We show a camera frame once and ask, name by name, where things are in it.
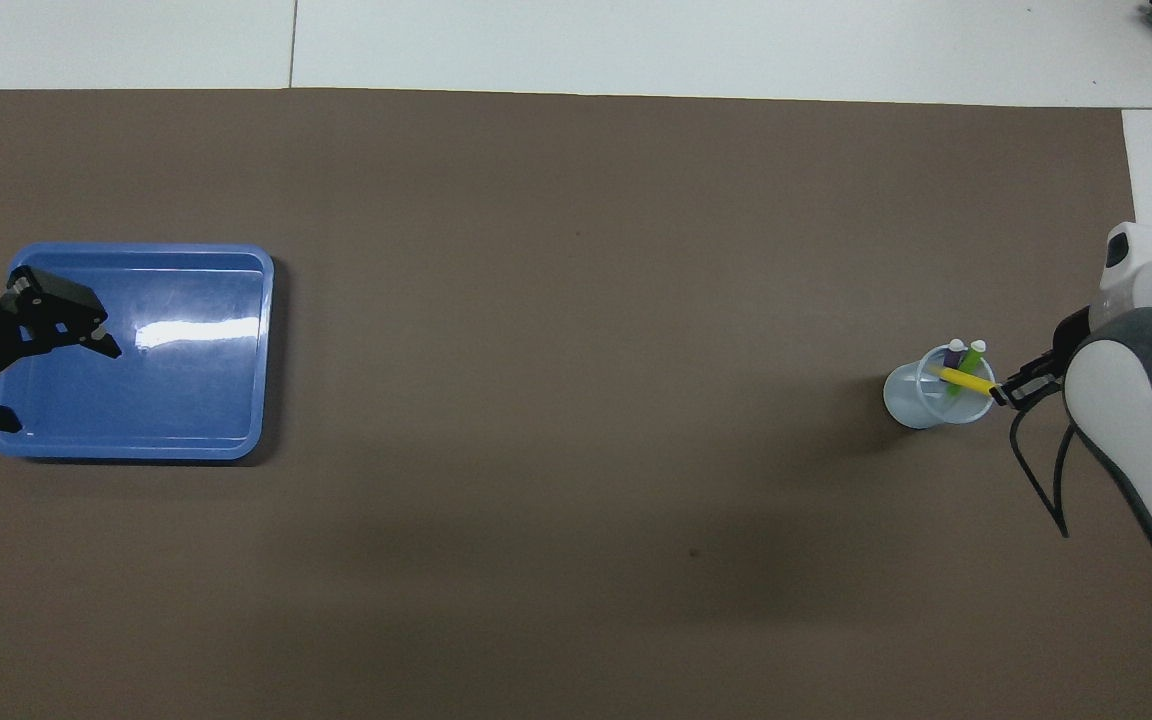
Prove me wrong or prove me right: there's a blue plastic tray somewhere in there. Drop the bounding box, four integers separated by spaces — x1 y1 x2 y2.
0 243 275 461

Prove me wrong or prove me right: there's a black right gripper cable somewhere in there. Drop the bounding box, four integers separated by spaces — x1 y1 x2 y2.
1010 405 1079 539

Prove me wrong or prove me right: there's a translucent plastic cup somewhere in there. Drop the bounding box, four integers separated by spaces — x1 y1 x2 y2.
882 345 995 431

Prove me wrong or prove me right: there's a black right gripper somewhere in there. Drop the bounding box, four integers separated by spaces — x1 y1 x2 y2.
989 308 1092 409

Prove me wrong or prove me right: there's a green marker pen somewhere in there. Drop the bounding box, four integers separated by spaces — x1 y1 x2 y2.
946 340 987 396

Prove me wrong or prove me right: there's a yellow marker pen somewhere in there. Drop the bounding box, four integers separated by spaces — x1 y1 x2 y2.
931 365 997 396

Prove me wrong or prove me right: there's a brown table mat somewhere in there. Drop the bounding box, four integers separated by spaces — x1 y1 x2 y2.
0 88 1152 720

